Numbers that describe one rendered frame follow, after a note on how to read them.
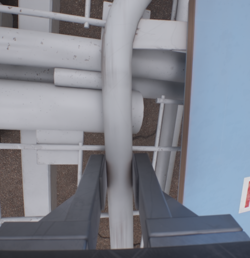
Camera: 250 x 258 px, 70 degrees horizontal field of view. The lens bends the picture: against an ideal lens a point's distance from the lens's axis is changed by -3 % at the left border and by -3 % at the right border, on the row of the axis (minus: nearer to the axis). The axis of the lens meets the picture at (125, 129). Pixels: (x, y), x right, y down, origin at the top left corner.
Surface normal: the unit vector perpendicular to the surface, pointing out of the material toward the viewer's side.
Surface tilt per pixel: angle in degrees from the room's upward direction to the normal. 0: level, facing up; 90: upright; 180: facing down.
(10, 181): 0
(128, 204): 27
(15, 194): 0
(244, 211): 1
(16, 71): 11
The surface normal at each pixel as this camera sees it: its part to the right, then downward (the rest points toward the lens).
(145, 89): 0.20, 0.42
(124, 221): 0.29, 0.23
